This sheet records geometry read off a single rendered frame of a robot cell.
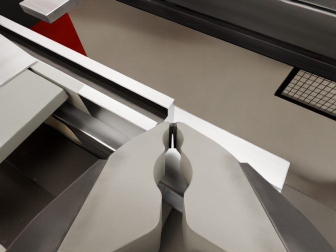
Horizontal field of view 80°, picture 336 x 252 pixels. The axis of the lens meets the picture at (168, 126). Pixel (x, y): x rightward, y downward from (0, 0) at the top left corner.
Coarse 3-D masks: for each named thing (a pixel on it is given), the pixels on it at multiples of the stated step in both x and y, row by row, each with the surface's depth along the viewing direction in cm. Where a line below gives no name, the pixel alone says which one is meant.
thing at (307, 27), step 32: (128, 0) 37; (160, 0) 35; (192, 0) 31; (224, 0) 28; (256, 0) 26; (288, 0) 25; (320, 0) 23; (224, 32) 32; (256, 32) 30; (288, 32) 27; (320, 32) 25; (288, 64) 31; (320, 64) 28
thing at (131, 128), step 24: (0, 24) 17; (24, 48) 17; (48, 48) 16; (72, 72) 16; (96, 72) 15; (96, 96) 14; (120, 96) 15; (144, 96) 14; (168, 96) 14; (120, 120) 13; (144, 120) 13; (168, 120) 15
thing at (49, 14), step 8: (24, 0) 18; (32, 0) 18; (40, 0) 18; (48, 0) 18; (56, 0) 18; (64, 0) 18; (72, 0) 19; (80, 0) 19; (24, 8) 18; (32, 8) 18; (40, 8) 18; (48, 8) 18; (56, 8) 18; (64, 8) 18; (40, 16) 18; (48, 16) 17; (56, 16) 18
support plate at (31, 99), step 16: (16, 80) 14; (32, 80) 14; (0, 96) 14; (16, 96) 14; (32, 96) 14; (48, 96) 14; (64, 96) 14; (0, 112) 13; (16, 112) 13; (32, 112) 13; (48, 112) 14; (0, 128) 12; (16, 128) 12; (32, 128) 13; (0, 144) 12; (16, 144) 13; (0, 160) 12
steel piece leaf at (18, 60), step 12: (0, 36) 16; (0, 48) 16; (12, 48) 16; (0, 60) 15; (12, 60) 15; (24, 60) 15; (36, 60) 15; (0, 72) 14; (12, 72) 14; (0, 84) 14
